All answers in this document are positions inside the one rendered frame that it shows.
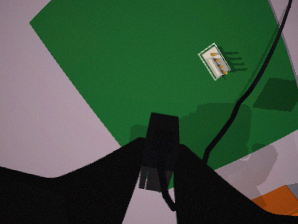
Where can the black cable with plug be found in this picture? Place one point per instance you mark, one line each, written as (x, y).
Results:
(162, 141)

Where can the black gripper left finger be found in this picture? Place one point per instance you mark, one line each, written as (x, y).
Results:
(96, 194)

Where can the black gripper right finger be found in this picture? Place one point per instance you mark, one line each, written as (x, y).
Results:
(203, 197)

